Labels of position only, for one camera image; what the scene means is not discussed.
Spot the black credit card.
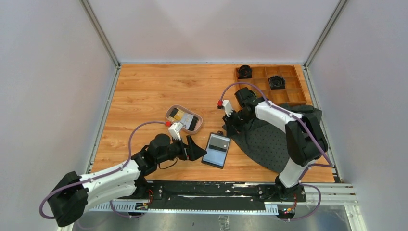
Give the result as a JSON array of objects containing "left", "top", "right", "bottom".
[{"left": 209, "top": 139, "right": 230, "bottom": 152}]

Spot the pink oval card tray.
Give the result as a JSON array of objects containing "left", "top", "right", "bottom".
[{"left": 165, "top": 104, "right": 203, "bottom": 134}]

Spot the silver VIP credit card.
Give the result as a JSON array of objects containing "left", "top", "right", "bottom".
[{"left": 181, "top": 113, "right": 198, "bottom": 130}]

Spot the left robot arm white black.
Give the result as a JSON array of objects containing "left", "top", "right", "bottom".
[{"left": 46, "top": 134, "right": 207, "bottom": 227}]

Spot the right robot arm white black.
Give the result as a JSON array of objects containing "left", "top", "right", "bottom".
[{"left": 217, "top": 87, "right": 329, "bottom": 201}]

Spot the black card holder wallet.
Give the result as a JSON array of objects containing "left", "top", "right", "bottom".
[{"left": 201, "top": 131, "right": 231, "bottom": 169}]

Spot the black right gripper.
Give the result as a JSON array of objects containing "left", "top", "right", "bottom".
[{"left": 223, "top": 110, "right": 253, "bottom": 138}]

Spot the black rolled belt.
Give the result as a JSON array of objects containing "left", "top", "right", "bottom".
[
  {"left": 268, "top": 75, "right": 286, "bottom": 90},
  {"left": 237, "top": 65, "right": 253, "bottom": 79}
]

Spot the black rolled belt middle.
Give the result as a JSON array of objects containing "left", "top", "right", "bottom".
[{"left": 268, "top": 75, "right": 286, "bottom": 90}]

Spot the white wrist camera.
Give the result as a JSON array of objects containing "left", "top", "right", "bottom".
[
  {"left": 217, "top": 100, "right": 234, "bottom": 117},
  {"left": 165, "top": 121, "right": 184, "bottom": 141}
]

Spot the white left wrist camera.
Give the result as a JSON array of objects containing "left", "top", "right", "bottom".
[{"left": 165, "top": 121, "right": 184, "bottom": 141}]

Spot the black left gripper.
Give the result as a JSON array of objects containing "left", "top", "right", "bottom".
[{"left": 156, "top": 135, "right": 207, "bottom": 164}]

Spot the wooden compartment tray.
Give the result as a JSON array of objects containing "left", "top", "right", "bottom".
[{"left": 234, "top": 64, "right": 307, "bottom": 106}]

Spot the aluminium frame rail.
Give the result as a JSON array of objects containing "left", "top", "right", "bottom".
[{"left": 93, "top": 183, "right": 366, "bottom": 231}]

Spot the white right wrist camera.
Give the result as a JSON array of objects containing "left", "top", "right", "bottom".
[{"left": 217, "top": 100, "right": 234, "bottom": 117}]

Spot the dark grey dotted cloth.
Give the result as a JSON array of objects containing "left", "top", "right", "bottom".
[{"left": 226, "top": 103, "right": 322, "bottom": 173}]

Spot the black rolled belt top left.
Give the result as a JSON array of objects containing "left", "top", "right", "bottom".
[{"left": 237, "top": 65, "right": 253, "bottom": 79}]

